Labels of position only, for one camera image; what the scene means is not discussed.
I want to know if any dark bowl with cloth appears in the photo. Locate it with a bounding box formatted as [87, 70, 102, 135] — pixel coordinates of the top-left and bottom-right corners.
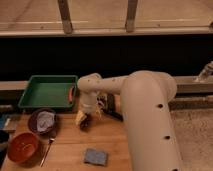
[28, 108, 57, 135]

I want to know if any orange carrot in tray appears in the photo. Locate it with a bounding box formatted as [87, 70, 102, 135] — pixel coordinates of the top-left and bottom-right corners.
[68, 87, 73, 103]

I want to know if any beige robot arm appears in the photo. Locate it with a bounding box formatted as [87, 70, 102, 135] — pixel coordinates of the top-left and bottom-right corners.
[77, 71, 183, 171]

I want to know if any green plastic tray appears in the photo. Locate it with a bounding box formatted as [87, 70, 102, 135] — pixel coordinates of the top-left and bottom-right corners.
[18, 75, 78, 110]

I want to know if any blue object at edge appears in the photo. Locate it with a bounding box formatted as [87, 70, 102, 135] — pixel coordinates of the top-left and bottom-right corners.
[0, 114, 20, 132]

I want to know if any dark utensil pile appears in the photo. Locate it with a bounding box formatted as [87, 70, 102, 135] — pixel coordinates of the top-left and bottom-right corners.
[97, 94, 123, 121]

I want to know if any right wooden post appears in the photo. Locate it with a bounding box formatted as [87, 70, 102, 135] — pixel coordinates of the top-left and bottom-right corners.
[125, 0, 138, 32]

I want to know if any left wooden post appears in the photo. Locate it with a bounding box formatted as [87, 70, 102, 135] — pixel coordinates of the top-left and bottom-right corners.
[57, 0, 73, 34]

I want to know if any orange bowl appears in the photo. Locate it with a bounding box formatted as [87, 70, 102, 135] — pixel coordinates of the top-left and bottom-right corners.
[7, 132, 40, 164]

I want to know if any wooden post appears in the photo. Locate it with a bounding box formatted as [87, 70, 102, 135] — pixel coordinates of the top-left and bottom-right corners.
[57, 0, 73, 34]
[125, 0, 138, 32]

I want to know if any blue sponge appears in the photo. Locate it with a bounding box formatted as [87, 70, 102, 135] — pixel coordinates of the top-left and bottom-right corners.
[84, 148, 108, 166]

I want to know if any metal spoon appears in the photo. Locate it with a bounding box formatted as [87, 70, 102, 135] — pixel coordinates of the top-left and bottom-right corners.
[40, 137, 55, 167]

